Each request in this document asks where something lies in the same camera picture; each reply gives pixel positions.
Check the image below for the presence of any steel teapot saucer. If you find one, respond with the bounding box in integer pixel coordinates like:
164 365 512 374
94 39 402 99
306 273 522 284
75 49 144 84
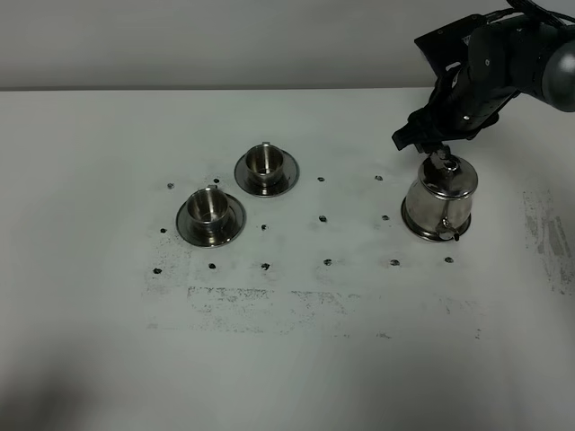
401 199 472 242

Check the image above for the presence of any rear stainless steel teacup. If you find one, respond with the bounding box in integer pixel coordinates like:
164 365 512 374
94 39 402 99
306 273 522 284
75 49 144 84
244 142 284 188

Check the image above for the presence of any rear steel saucer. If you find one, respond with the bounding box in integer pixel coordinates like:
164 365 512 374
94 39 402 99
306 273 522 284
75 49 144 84
234 142 299 198

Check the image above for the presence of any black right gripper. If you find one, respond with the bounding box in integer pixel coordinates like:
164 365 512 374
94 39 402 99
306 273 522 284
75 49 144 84
392 66 490 154

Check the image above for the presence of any stainless steel teapot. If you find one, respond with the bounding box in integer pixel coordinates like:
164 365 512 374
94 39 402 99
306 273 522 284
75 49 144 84
404 145 478 230

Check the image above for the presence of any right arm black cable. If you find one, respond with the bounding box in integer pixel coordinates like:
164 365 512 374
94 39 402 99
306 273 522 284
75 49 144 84
482 0 575 28

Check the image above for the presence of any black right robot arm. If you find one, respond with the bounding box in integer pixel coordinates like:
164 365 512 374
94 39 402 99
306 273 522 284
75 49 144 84
392 1 574 154

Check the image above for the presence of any front steel saucer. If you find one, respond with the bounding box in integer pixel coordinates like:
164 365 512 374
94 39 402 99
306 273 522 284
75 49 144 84
175 186 246 248

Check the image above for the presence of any stainless steel teacup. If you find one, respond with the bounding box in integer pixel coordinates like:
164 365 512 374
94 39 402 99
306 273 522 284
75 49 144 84
244 142 284 188
184 185 231 233

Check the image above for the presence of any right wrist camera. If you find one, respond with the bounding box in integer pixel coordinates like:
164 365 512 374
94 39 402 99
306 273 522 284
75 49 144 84
414 13 486 78

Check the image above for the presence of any front stainless steel teacup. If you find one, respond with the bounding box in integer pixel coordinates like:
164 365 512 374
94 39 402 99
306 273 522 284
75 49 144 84
184 185 231 233

